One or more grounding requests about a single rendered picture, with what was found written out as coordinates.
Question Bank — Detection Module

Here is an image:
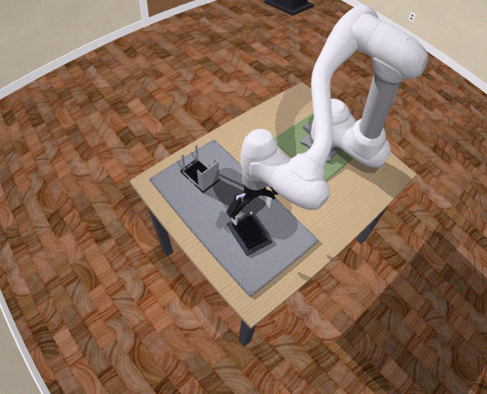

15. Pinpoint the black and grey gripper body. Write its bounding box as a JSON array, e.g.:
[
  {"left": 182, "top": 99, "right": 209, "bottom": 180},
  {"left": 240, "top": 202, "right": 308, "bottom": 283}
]
[{"left": 243, "top": 185, "right": 266, "bottom": 199}]

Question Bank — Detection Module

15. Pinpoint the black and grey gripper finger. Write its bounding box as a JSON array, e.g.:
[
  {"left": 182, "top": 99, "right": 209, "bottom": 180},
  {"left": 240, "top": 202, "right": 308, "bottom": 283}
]
[
  {"left": 260, "top": 185, "right": 278, "bottom": 208},
  {"left": 226, "top": 193, "right": 256, "bottom": 225}
]

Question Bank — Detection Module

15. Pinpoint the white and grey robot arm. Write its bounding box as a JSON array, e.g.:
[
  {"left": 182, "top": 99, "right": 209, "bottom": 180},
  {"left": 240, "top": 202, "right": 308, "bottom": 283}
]
[{"left": 241, "top": 5, "right": 428, "bottom": 210}]

